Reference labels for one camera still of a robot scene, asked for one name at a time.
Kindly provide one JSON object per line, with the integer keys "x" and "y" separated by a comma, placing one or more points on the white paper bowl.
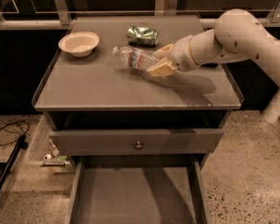
{"x": 79, "y": 44}

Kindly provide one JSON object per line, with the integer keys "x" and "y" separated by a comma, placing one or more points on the metal railing frame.
{"x": 64, "y": 11}

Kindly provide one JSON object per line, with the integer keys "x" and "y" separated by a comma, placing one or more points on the grey top drawer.
{"x": 122, "y": 142}

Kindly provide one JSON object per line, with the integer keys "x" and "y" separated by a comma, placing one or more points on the crushed green soda can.
{"x": 142, "y": 36}

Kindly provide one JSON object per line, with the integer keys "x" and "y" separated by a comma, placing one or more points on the small debris on floor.
{"x": 55, "y": 159}

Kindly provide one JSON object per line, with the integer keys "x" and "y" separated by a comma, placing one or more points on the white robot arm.
{"x": 237, "y": 36}

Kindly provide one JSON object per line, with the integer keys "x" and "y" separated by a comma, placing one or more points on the clear plastic water bottle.
{"x": 135, "y": 58}

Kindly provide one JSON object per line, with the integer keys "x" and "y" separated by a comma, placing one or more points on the black stand leg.
{"x": 20, "y": 144}

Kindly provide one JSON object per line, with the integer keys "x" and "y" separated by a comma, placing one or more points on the open grey middle drawer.
{"x": 153, "y": 189}

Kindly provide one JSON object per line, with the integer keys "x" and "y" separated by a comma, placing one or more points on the grey drawer cabinet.
{"x": 98, "y": 93}

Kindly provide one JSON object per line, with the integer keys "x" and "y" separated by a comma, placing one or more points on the round metal drawer knob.
{"x": 138, "y": 145}

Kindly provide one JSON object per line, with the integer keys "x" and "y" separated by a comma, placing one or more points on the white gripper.
{"x": 183, "y": 54}

